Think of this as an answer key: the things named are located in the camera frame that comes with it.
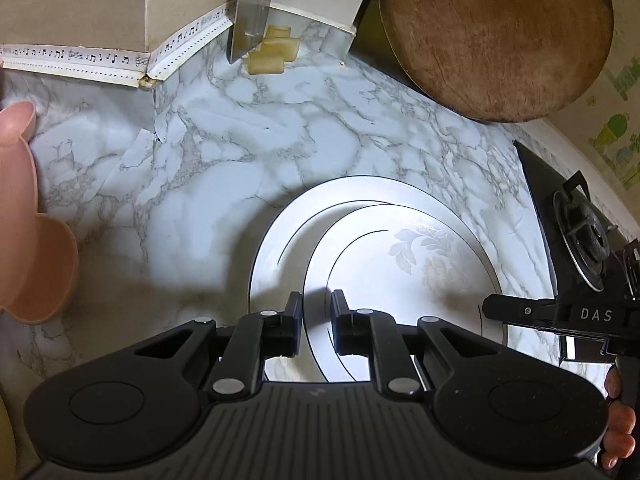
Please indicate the round wooden cutting board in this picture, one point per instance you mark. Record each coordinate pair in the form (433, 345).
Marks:
(495, 35)

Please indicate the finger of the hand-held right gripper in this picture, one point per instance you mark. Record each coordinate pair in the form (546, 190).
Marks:
(520, 311)

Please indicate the small pale yellow block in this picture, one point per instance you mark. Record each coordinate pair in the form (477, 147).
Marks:
(276, 33)

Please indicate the large white plate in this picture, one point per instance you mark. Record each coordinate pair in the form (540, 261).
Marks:
(280, 245)

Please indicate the cartoon wall sticker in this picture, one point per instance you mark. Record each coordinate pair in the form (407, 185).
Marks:
(617, 130)

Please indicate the gas stove burner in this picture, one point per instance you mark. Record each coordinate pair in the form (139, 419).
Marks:
(590, 240)

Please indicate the person's right hand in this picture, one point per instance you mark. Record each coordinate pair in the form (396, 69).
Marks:
(622, 430)

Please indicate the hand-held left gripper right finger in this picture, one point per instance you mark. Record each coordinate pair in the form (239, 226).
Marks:
(338, 322)

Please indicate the small white floral plate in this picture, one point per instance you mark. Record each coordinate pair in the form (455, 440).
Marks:
(400, 280)

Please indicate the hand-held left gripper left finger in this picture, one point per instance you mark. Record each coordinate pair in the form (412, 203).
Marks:
(295, 322)

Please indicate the pink bear-shaped plate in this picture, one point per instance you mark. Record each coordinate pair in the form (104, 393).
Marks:
(35, 270)

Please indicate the music note edge trim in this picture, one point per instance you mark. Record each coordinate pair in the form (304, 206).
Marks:
(100, 57)

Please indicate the black gas stove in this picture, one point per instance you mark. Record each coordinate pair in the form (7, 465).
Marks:
(537, 200)

